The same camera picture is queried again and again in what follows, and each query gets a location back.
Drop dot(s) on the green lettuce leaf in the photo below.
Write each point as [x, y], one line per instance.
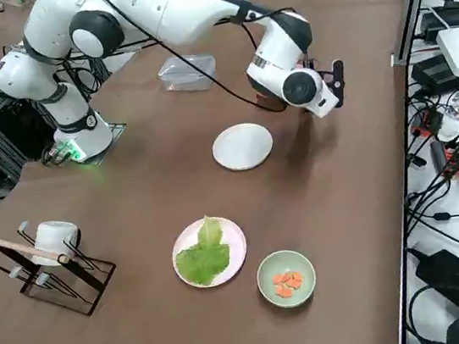
[203, 261]

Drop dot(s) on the white round plate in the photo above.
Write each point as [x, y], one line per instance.
[243, 146]
[235, 239]

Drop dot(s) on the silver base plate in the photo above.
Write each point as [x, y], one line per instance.
[118, 127]

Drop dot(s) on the aluminium frame rail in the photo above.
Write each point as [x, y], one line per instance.
[411, 5]

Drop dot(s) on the black power adapter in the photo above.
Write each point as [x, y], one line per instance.
[435, 72]

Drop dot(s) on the pale green bowl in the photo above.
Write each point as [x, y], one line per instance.
[269, 269]

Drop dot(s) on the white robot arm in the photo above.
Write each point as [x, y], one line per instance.
[173, 13]

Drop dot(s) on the orange carrot slices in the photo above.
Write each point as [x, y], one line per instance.
[288, 282]

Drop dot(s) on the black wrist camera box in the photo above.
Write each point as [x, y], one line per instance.
[338, 79]

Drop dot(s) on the white cup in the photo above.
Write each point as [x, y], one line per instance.
[53, 239]

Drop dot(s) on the black flat device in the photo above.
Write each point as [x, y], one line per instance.
[456, 18]

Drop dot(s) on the clear plastic container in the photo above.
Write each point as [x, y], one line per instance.
[187, 73]

